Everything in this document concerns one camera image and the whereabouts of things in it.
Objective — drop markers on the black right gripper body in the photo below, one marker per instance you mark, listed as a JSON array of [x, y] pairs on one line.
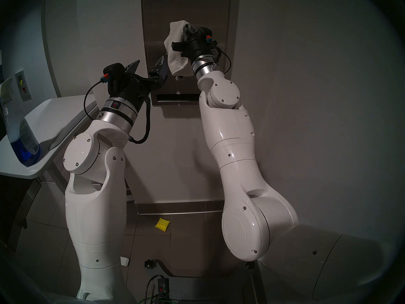
[[197, 48]]

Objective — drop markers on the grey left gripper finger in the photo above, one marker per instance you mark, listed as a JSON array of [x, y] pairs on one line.
[[159, 72], [132, 68]]

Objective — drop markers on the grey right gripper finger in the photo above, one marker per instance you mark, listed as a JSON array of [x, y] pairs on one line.
[[191, 31], [178, 46]]

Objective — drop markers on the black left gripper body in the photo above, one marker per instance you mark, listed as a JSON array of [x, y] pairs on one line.
[[134, 88]]

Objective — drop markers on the white terry cloth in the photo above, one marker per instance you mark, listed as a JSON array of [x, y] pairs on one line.
[[177, 59]]

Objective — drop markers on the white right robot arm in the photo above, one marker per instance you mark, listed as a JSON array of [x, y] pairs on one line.
[[237, 148]]

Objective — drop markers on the dark robot base platform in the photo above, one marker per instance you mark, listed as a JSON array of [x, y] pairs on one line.
[[202, 287]]

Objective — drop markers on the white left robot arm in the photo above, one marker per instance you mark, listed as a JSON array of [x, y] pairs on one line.
[[95, 211]]

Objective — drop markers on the blue liquid spray bottle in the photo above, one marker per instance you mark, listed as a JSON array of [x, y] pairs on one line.
[[19, 148]]

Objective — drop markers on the yellow sponge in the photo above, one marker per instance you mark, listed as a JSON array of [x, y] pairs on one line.
[[162, 224]]

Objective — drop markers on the black knob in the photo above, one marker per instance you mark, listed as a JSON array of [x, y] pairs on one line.
[[150, 264], [250, 265]]

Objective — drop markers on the black power box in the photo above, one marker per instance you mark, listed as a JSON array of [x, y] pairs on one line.
[[163, 287]]

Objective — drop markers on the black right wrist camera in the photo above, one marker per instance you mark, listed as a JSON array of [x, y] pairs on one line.
[[204, 34]]

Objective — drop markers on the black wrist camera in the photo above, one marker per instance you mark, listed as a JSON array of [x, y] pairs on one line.
[[113, 78], [204, 34]]

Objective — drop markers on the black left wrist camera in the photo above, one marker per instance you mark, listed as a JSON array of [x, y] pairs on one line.
[[113, 78]]

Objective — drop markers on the stainless steel wall dispenser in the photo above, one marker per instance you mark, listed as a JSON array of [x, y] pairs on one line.
[[158, 15]]

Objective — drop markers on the grey wall outlet plate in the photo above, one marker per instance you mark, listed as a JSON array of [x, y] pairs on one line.
[[22, 86]]

